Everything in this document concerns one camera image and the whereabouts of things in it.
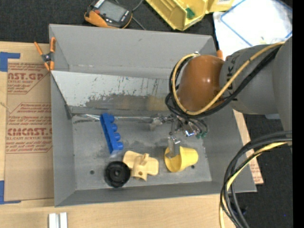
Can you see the grey metal bin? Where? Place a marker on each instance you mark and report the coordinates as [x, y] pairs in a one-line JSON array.
[[133, 46]]

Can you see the brown cardboard board red print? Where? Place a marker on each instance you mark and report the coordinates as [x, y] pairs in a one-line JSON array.
[[28, 170]]

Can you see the black round plastic wheel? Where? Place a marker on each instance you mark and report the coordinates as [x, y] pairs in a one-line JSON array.
[[117, 174]]

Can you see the cream plastic toy piece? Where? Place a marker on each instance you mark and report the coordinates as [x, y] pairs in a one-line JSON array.
[[148, 166]]

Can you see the blue toy building block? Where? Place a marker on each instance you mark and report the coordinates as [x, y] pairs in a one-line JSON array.
[[111, 132]]

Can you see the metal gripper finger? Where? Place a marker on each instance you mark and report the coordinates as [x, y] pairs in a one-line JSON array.
[[174, 145], [155, 123]]

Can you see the yellow plastic cup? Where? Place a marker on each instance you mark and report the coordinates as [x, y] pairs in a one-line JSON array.
[[187, 158]]

